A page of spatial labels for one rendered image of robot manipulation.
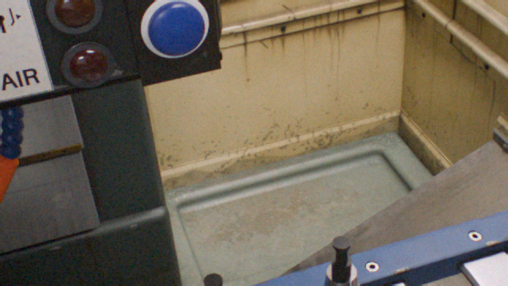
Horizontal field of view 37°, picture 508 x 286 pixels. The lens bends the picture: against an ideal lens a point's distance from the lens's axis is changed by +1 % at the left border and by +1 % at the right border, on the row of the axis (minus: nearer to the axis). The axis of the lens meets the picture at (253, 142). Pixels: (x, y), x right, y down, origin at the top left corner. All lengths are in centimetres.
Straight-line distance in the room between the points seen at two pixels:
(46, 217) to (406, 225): 67
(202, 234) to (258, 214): 14
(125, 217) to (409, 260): 71
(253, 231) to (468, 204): 51
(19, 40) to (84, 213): 91
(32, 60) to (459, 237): 50
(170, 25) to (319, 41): 133
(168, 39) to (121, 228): 98
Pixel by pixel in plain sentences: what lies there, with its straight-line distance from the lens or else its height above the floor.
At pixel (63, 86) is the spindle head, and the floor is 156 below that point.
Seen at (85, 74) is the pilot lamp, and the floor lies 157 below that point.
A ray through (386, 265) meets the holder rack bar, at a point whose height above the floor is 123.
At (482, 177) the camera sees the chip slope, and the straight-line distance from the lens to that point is 150.
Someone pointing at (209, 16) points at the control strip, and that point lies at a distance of 40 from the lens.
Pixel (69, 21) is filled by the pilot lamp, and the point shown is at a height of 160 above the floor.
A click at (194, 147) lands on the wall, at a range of 175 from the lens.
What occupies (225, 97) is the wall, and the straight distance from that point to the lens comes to 170.
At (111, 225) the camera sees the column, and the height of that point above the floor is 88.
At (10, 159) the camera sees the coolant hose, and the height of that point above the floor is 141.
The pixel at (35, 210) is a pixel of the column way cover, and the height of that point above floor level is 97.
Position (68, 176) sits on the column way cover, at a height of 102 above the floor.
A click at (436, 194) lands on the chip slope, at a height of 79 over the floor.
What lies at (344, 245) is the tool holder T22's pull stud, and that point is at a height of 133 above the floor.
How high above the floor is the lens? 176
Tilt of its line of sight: 37 degrees down
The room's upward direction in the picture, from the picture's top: 5 degrees counter-clockwise
